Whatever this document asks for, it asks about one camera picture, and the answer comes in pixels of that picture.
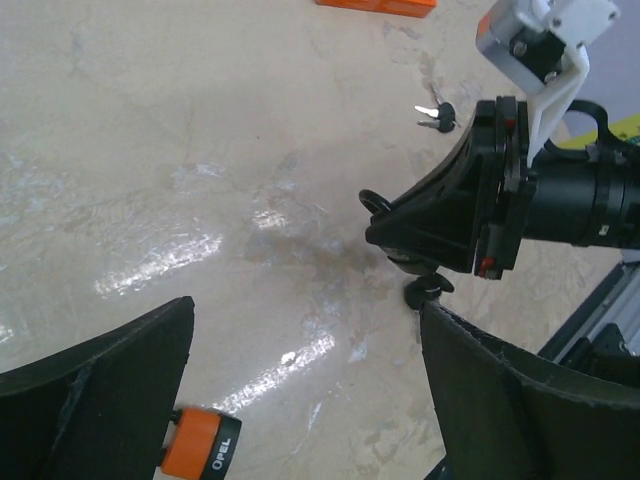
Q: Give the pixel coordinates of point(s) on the black Kaijing padlock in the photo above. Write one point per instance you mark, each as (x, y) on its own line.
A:
(390, 240)

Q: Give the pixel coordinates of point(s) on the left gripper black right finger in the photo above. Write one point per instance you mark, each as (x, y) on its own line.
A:
(506, 413)

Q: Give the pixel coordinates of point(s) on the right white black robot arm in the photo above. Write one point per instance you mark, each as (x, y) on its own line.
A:
(585, 197)

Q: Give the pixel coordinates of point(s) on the aluminium frame rail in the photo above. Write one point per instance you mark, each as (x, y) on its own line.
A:
(601, 338)

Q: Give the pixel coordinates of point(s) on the orange razor box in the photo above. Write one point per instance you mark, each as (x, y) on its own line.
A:
(407, 8)

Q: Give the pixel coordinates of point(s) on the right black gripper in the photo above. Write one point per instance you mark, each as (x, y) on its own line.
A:
(441, 215)

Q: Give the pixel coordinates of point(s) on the black key bunch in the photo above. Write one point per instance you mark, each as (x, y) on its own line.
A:
(426, 288)

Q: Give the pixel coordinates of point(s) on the orange black padlock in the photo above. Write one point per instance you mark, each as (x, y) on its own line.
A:
(202, 445)

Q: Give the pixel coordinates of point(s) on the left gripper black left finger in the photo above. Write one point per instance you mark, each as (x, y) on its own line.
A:
(99, 409)

